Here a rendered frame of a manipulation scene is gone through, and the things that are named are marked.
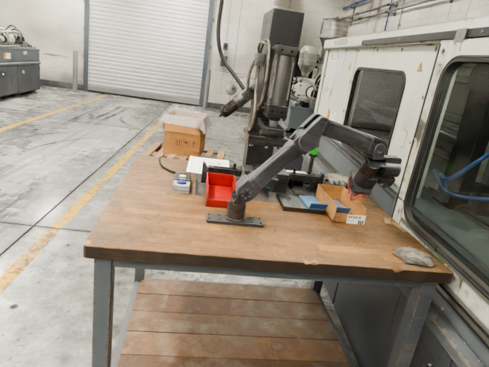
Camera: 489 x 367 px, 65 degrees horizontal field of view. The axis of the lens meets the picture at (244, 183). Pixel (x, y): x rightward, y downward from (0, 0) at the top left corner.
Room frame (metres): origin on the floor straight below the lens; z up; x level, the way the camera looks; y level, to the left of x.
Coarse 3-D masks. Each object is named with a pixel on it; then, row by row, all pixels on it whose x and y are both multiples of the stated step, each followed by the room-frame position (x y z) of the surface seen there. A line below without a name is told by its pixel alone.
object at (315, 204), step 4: (300, 196) 1.55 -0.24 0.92; (304, 196) 1.56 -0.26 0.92; (308, 196) 1.57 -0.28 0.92; (304, 200) 1.50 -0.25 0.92; (308, 200) 1.51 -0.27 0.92; (316, 200) 1.53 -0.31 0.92; (308, 204) 1.47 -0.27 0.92; (312, 204) 1.41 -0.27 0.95; (316, 204) 1.42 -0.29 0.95; (320, 204) 1.42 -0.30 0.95; (324, 204) 1.42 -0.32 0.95; (312, 208) 1.43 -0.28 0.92; (316, 208) 1.43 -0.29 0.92; (320, 208) 1.43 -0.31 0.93; (324, 208) 1.44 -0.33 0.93
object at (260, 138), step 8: (264, 120) 1.85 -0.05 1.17; (272, 120) 1.64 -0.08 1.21; (264, 128) 1.62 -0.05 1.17; (272, 128) 1.61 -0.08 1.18; (280, 128) 1.64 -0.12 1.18; (248, 136) 1.60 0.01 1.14; (256, 136) 1.60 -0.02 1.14; (264, 136) 1.62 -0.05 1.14; (272, 136) 1.64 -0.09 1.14; (280, 136) 1.64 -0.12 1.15; (256, 144) 1.61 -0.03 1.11; (264, 144) 1.61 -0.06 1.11; (272, 144) 1.62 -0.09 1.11; (280, 144) 1.62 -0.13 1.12
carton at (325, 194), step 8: (320, 184) 1.62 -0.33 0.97; (320, 192) 1.57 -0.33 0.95; (328, 192) 1.63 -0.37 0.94; (336, 192) 1.63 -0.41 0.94; (344, 192) 1.61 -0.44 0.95; (320, 200) 1.55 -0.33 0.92; (328, 200) 1.46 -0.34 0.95; (344, 200) 1.59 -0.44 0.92; (328, 208) 1.44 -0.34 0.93; (336, 208) 1.38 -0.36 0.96; (352, 208) 1.50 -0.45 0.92; (360, 208) 1.43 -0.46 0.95; (336, 216) 1.38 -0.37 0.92; (344, 216) 1.38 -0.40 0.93; (352, 216) 1.39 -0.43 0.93; (360, 216) 1.39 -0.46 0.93
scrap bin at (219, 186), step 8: (208, 176) 1.58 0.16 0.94; (216, 176) 1.59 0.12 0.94; (224, 176) 1.59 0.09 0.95; (232, 176) 1.60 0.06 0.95; (208, 184) 1.42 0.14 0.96; (216, 184) 1.59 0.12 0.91; (224, 184) 1.59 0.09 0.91; (232, 184) 1.59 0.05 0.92; (208, 192) 1.34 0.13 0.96; (216, 192) 1.50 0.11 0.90; (224, 192) 1.51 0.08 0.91; (208, 200) 1.34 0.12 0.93; (216, 200) 1.35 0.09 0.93; (224, 200) 1.42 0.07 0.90
